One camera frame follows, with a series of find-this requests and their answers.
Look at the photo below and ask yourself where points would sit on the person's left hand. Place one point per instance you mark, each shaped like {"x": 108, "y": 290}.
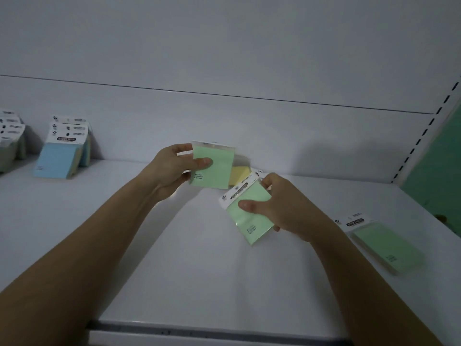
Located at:
{"x": 169, "y": 172}

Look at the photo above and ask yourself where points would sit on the green sticky note pack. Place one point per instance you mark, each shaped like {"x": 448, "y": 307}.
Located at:
{"x": 252, "y": 227}
{"x": 389, "y": 248}
{"x": 219, "y": 165}

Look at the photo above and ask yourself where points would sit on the white metal shelf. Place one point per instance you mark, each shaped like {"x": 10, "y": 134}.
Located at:
{"x": 252, "y": 50}

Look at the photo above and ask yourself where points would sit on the row of green sticky notes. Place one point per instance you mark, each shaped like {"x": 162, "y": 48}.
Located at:
{"x": 9, "y": 147}

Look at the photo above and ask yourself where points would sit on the person's left forearm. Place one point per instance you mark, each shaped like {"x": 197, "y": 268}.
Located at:
{"x": 83, "y": 255}

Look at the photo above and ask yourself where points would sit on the person's right forearm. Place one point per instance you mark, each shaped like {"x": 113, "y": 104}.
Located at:
{"x": 371, "y": 291}

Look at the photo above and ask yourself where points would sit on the green door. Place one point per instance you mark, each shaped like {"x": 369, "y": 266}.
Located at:
{"x": 439, "y": 176}

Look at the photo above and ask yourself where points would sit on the metal door knob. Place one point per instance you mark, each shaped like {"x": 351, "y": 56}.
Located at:
{"x": 441, "y": 219}

